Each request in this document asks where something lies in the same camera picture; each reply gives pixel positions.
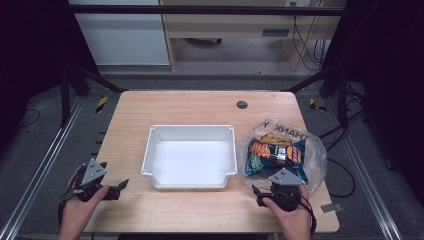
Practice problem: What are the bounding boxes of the aluminium floor rail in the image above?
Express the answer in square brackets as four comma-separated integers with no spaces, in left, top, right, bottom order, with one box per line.
[0,95,86,240]
[324,97,405,240]

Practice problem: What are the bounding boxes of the white cabinet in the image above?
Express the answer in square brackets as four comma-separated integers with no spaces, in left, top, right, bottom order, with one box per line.
[68,0,171,67]

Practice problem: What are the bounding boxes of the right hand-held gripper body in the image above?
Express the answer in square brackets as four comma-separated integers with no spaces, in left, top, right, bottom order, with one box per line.
[258,167,308,213]

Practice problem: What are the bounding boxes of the person's right hand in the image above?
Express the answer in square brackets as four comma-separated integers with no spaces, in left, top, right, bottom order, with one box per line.
[261,185,313,240]

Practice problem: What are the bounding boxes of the dark blue snack packet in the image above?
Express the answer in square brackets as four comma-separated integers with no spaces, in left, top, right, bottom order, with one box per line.
[244,137,289,178]

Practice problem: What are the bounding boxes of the dark curtain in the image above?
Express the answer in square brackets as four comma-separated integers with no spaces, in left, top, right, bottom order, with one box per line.
[322,0,424,209]
[0,0,101,149]

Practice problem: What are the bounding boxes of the person's left hand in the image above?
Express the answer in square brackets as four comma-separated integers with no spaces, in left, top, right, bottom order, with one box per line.
[58,166,111,240]

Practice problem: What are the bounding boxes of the grey tape piece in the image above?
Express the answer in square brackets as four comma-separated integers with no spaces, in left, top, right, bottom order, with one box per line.
[320,202,344,214]

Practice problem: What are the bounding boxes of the white plastic bin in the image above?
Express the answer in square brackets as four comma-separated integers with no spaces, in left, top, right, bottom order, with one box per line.
[140,124,238,190]

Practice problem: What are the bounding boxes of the yellow black tape strip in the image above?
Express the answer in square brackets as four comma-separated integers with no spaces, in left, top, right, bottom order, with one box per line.
[95,95,110,115]
[308,97,328,114]

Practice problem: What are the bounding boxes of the black metal stand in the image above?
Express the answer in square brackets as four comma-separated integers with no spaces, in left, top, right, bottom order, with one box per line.
[59,62,130,128]
[285,64,352,128]

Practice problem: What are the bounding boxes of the light wooden desk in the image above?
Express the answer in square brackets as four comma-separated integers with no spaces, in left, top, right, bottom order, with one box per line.
[159,0,348,72]

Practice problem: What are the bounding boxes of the clear plastic bag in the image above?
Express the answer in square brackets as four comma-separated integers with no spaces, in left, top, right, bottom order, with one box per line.
[238,117,329,198]

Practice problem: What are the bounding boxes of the black hanging cables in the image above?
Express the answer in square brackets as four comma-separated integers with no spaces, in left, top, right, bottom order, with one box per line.
[291,2,331,72]

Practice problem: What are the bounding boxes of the black horizontal bar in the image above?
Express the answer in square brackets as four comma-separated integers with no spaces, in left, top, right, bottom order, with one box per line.
[66,4,348,17]

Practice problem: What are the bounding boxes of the thin black floor cable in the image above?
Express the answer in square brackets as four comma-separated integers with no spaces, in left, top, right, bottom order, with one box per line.
[18,108,42,129]

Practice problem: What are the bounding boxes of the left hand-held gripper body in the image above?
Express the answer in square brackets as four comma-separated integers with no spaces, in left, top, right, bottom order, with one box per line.
[60,157,121,203]

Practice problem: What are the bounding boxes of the blue chips packet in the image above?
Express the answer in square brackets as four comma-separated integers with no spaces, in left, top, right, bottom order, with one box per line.
[284,139,309,185]

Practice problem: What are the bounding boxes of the black floor cables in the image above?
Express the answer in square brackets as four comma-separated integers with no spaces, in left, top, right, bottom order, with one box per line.
[318,81,368,199]

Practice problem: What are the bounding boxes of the yellow snack packet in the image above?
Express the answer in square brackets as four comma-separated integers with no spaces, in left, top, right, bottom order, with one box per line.
[260,132,293,146]

